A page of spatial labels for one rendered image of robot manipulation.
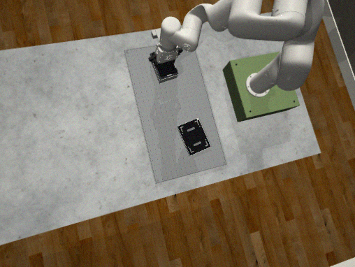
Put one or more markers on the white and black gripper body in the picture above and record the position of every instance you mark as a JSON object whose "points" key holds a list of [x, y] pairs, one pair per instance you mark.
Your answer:
{"points": [[166, 56]]}

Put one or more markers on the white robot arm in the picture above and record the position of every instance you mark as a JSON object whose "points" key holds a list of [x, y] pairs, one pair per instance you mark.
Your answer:
{"points": [[287, 21]]}

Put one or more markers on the black well plate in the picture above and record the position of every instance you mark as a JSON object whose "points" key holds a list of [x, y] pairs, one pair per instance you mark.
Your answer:
{"points": [[166, 68]]}

